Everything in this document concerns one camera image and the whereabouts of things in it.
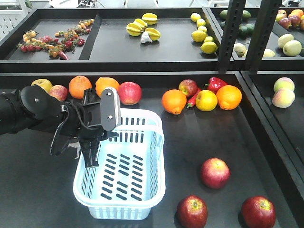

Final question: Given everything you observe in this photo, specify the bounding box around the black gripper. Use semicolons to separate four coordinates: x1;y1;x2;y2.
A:
70;89;114;168

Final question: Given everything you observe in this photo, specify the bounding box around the light blue plastic basket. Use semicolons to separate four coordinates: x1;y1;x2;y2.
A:
73;108;166;220

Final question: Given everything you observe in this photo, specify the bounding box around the dark red apple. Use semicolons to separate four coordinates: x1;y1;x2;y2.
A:
241;196;276;228
178;79;198;98
200;158;231;189
176;195;208;228

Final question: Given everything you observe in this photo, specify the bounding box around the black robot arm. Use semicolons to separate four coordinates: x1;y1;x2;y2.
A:
0;85;121;168

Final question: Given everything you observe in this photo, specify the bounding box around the small pink apple left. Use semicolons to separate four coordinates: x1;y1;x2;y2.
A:
48;85;68;101

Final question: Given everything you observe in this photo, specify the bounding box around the orange far left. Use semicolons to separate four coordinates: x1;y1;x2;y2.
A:
69;76;92;99

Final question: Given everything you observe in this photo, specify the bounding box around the red apple beside oranges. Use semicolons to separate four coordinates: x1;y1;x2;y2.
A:
117;82;142;105

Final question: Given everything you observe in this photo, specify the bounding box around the yellow apple back left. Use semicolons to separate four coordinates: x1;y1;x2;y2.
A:
31;79;53;93

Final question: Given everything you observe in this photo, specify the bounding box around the orange with navel left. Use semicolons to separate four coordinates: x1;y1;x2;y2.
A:
161;89;187;115

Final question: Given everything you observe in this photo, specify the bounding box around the cherry tomato vine cluster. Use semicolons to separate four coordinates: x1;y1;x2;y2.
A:
17;19;95;60

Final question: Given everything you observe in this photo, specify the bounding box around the red chili pepper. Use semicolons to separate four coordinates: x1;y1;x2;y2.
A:
186;88;201;108

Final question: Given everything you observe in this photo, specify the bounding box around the dark red apple behind oranges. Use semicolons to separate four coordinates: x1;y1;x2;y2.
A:
178;79;198;98

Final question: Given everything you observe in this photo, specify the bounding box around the white garlic bulb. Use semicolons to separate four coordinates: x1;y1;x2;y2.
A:
140;31;153;44

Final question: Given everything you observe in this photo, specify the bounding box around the yellow round fruit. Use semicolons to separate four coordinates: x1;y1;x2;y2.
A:
195;90;218;112

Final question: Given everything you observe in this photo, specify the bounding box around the red bell pepper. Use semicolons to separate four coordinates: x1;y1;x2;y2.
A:
205;77;228;94

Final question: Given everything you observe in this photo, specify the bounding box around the yellow starfruit back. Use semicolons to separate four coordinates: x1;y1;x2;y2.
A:
142;13;158;25

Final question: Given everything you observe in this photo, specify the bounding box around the orange right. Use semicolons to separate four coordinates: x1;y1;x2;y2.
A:
216;85;242;110

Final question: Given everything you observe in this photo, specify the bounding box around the black wooden fruit display stand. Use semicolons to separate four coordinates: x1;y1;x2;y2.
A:
0;9;304;228

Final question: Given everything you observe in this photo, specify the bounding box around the pale peach front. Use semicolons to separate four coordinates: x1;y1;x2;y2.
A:
272;88;295;108

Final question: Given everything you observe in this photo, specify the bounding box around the pale peach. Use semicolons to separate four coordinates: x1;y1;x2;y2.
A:
272;88;295;108
274;77;295;93

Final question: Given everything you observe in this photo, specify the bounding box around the pale peach back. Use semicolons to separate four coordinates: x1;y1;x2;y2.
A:
274;77;295;93

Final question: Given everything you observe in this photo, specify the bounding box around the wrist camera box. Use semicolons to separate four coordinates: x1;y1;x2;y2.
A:
100;87;121;131

